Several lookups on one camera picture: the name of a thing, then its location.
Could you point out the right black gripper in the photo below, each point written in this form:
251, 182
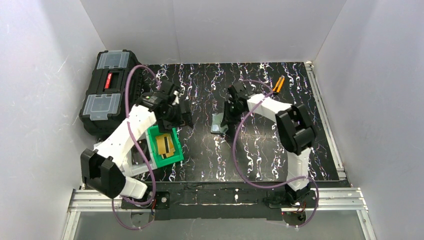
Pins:
228, 117

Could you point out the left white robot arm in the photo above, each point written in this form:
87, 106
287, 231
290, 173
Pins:
102, 168

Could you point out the black toolbox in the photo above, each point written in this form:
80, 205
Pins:
103, 108

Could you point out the black credit cards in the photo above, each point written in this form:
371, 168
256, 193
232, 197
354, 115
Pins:
136, 157

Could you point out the gold credit cards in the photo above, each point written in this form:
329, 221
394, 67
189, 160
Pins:
165, 145

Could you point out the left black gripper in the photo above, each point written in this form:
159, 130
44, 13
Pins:
178, 118

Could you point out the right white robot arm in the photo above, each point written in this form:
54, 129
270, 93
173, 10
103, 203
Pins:
294, 126

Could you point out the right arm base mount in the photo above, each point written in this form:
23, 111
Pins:
297, 207

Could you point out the green plastic bin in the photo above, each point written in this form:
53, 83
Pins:
152, 132

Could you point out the aluminium frame rail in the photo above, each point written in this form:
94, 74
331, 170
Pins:
232, 200

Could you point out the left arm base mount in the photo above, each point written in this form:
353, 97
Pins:
149, 202

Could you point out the white bin with black cards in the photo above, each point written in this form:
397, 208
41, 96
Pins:
134, 170

